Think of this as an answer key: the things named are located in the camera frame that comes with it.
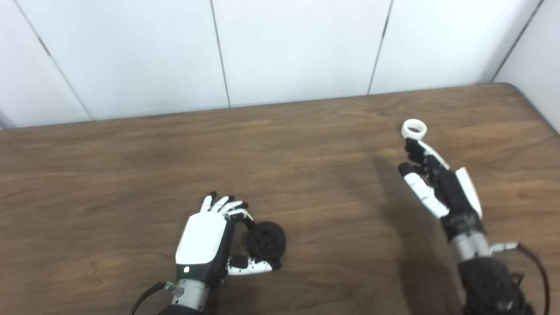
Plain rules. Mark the black and white right hand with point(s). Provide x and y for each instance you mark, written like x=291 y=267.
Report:
x=455 y=192

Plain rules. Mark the black and white left hand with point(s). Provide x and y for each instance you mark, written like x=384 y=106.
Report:
x=201 y=240

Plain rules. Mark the round black part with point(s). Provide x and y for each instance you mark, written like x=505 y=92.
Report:
x=273 y=240

